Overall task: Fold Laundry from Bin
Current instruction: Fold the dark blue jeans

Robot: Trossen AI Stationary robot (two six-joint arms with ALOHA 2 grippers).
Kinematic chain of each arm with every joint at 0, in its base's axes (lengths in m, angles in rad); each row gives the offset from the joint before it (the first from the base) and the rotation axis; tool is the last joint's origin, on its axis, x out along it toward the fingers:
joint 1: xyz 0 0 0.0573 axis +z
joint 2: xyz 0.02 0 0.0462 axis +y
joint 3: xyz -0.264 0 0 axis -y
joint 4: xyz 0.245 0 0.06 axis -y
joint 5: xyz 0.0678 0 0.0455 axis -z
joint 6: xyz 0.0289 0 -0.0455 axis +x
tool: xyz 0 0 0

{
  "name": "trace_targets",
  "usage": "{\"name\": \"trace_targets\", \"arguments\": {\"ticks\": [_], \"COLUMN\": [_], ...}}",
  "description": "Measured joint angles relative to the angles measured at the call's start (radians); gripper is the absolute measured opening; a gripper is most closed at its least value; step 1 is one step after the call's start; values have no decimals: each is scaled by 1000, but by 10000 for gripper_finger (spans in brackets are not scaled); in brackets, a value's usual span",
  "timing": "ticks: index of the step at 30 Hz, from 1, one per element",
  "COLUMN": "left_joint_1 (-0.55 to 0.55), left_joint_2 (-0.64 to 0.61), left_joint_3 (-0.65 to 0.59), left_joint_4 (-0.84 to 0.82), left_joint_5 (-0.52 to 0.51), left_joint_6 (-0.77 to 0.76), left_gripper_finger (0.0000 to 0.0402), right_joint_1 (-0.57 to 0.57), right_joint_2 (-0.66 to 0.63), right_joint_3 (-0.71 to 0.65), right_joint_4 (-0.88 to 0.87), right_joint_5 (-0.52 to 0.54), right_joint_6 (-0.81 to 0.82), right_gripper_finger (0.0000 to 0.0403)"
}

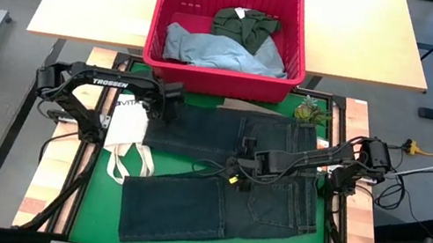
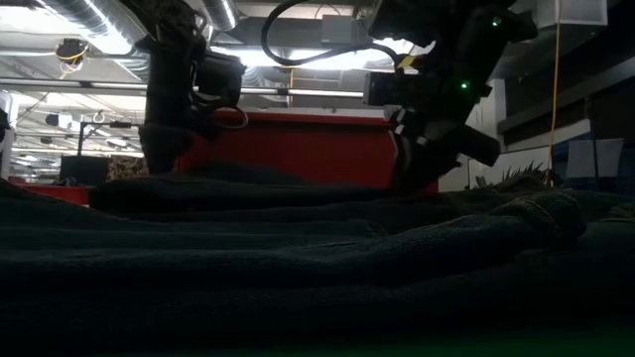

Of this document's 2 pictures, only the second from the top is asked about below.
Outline dark blue jeans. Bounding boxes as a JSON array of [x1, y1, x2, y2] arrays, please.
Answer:
[[0, 163, 635, 357]]

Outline black ceiling camera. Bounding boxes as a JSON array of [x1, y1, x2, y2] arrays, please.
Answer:
[[54, 38, 91, 66]]

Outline black metal rack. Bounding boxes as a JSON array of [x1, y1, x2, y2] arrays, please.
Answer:
[[76, 121, 146, 160]]

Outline black box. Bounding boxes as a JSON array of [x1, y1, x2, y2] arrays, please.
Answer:
[[60, 155, 110, 187]]

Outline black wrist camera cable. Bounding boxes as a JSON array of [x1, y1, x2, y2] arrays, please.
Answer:
[[261, 0, 413, 68], [190, 93, 249, 131]]

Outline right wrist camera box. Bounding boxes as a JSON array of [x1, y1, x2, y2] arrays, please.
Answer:
[[363, 70, 441, 108]]

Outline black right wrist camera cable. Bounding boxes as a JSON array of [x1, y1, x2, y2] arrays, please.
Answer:
[[261, 0, 413, 68]]

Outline black left wrist camera cable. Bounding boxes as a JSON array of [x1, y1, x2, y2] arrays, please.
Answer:
[[190, 93, 249, 131]]

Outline succulent plant in black pot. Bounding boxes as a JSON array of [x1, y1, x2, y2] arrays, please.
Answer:
[[474, 161, 550, 192]]

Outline long ceiling light strip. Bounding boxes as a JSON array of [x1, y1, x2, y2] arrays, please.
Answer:
[[0, 77, 366, 100]]

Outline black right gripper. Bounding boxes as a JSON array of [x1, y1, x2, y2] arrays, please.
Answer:
[[391, 29, 501, 192]]

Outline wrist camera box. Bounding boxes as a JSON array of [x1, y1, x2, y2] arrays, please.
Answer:
[[363, 70, 441, 108], [197, 51, 248, 110]]

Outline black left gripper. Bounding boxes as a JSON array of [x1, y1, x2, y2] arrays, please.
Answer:
[[138, 29, 199, 175]]

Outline red flat crate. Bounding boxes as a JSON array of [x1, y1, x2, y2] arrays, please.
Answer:
[[7, 176, 91, 206]]

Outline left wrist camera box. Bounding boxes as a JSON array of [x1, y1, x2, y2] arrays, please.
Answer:
[[197, 51, 248, 110]]

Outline patterned box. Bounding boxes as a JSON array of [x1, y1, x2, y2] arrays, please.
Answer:
[[106, 155, 150, 182]]

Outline red plastic laundry bin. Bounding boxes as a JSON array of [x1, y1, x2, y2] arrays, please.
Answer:
[[176, 109, 441, 193]]

